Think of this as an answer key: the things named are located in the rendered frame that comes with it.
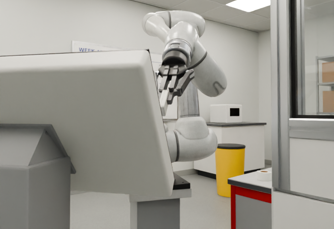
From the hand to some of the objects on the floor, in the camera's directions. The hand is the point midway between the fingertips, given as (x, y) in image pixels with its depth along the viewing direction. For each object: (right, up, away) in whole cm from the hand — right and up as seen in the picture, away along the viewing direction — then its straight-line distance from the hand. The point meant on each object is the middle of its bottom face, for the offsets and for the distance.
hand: (164, 102), depth 72 cm
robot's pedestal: (-6, -114, +65) cm, 132 cm away
